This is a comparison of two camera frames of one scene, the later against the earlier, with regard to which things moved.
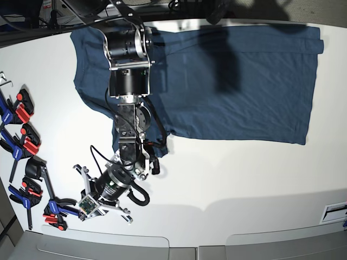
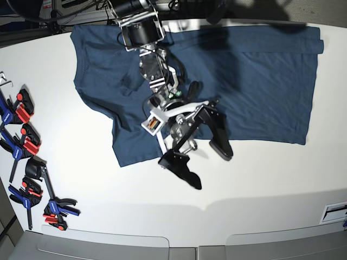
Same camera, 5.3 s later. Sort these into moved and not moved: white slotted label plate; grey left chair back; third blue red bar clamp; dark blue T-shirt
Moved: dark blue T-shirt
Not moved: third blue red bar clamp; white slotted label plate; grey left chair back
